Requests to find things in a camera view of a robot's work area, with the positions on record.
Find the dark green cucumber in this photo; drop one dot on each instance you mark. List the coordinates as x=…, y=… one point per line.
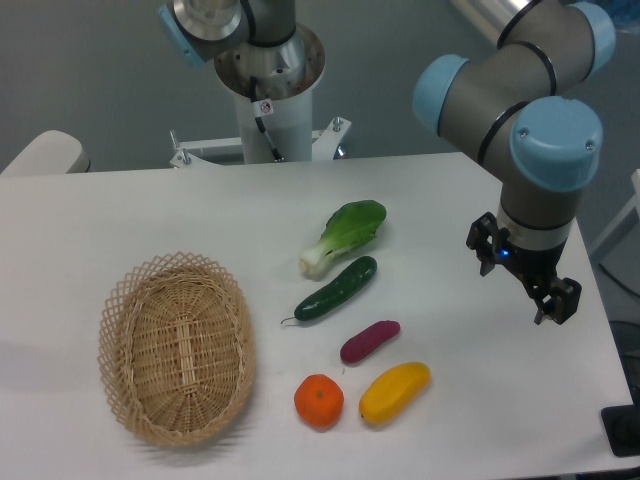
x=351, y=281

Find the white chair back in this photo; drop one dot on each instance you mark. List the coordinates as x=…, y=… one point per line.
x=50, y=153

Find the white pedestal base frame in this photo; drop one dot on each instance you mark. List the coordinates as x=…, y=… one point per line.
x=323, y=145

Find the purple sweet potato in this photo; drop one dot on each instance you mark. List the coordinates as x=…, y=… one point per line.
x=364, y=343

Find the green bok choy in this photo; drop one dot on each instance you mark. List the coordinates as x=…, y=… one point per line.
x=351, y=226

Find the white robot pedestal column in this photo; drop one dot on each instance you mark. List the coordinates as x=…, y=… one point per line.
x=272, y=87

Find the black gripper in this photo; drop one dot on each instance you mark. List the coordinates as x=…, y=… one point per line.
x=556, y=299

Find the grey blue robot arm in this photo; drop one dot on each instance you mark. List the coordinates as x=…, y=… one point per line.
x=509, y=114

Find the black device at table edge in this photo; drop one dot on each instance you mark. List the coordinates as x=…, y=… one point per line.
x=621, y=425

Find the yellow mango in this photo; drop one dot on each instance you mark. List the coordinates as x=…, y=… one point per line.
x=393, y=391

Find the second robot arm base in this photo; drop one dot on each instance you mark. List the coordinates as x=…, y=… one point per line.
x=200, y=31

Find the woven wicker basket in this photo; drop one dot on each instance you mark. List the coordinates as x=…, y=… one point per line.
x=177, y=352

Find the orange tangerine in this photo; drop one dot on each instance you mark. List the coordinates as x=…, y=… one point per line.
x=319, y=401

